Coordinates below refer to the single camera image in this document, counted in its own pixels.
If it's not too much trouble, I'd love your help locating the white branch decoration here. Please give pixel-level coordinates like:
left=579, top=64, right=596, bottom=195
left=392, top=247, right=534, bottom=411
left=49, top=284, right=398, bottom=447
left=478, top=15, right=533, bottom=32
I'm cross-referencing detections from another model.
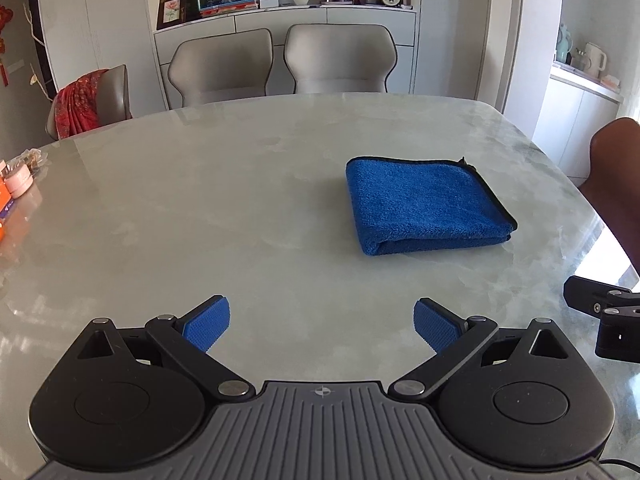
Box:
left=22, top=2, right=57, bottom=102

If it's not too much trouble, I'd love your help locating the beige dining chair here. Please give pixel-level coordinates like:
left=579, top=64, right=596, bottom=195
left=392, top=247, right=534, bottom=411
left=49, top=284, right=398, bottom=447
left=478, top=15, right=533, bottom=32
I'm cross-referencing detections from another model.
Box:
left=167, top=28, right=275, bottom=110
left=284, top=24, right=398, bottom=96

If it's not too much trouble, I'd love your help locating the teal thermos jug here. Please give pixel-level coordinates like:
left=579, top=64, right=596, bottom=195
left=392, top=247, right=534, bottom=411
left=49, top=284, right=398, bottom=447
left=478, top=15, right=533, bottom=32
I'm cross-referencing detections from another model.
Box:
left=555, top=24, right=574, bottom=65

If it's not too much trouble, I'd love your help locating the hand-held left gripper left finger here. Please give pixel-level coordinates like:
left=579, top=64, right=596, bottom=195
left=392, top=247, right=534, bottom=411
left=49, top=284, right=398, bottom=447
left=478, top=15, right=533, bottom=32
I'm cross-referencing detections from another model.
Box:
left=67, top=296, right=253, bottom=402

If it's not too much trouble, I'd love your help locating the pink round container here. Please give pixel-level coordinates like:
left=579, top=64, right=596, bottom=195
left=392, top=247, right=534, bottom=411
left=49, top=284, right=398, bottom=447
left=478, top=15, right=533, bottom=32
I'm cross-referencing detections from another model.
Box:
left=4, top=167, right=34, bottom=199

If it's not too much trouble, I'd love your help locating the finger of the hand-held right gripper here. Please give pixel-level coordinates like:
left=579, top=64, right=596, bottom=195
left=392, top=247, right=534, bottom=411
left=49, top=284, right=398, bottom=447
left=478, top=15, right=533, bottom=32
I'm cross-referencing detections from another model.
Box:
left=563, top=276, right=640, bottom=315

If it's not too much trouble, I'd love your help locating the red patterned cloth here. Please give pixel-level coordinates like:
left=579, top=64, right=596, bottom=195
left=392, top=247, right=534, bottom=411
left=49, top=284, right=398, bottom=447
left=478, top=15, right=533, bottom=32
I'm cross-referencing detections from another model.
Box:
left=54, top=69, right=110, bottom=138

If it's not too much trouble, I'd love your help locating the blue towel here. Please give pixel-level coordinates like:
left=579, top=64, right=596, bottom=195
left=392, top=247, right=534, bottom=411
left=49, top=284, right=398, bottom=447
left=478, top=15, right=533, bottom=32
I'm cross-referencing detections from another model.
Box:
left=346, top=156, right=518, bottom=257

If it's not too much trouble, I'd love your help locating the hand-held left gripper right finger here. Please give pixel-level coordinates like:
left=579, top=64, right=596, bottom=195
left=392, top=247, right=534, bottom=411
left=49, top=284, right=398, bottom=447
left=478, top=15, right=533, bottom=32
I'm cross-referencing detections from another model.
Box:
left=387, top=297, right=581, bottom=402

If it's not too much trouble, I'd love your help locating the red knot wall decoration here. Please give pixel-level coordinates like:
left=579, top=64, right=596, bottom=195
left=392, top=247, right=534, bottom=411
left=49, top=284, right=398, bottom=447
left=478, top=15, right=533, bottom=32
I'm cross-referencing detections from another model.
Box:
left=0, top=5, right=13, bottom=87

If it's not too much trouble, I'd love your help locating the white electric kettle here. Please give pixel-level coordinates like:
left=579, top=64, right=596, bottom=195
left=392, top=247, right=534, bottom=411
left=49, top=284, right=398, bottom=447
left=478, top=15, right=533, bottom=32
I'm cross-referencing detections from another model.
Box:
left=579, top=42, right=608, bottom=79

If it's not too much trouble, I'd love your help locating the brown leather chair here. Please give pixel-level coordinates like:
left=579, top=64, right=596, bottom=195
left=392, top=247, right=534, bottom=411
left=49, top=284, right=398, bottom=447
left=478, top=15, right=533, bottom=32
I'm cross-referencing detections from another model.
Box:
left=577, top=117, right=640, bottom=271

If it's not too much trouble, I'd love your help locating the white counter cabinet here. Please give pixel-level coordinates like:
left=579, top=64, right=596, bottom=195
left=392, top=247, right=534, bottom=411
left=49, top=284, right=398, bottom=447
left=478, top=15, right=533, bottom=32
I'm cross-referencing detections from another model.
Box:
left=530, top=62, right=626, bottom=178

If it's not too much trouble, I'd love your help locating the stack of colourful books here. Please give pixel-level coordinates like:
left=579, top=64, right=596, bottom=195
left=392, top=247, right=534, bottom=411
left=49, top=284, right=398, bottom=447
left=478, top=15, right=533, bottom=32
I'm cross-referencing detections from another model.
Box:
left=200, top=0, right=260, bottom=19

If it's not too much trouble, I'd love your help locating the grey chair with red cloth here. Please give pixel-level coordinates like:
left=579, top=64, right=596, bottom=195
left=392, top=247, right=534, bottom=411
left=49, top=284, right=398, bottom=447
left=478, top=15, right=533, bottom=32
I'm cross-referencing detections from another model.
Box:
left=45, top=64, right=133, bottom=141

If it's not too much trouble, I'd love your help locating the black cable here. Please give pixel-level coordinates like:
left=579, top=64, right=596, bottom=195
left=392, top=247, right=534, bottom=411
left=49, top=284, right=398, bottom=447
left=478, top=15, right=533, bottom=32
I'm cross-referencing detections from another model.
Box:
left=597, top=458, right=640, bottom=476

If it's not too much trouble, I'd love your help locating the orange box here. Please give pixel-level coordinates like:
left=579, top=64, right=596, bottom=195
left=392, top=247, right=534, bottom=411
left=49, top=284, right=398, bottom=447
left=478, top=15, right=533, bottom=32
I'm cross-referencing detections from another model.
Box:
left=0, top=180, right=15, bottom=243

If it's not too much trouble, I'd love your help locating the clear snack bag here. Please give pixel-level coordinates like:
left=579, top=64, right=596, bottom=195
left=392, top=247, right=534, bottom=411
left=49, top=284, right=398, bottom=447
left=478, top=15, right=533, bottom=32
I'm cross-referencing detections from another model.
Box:
left=9, top=148, right=49, bottom=179

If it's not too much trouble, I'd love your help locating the dark picture frame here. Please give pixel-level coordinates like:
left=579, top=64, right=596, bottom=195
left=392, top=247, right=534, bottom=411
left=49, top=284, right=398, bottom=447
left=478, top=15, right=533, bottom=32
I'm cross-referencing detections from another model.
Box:
left=156, top=0, right=189, bottom=31

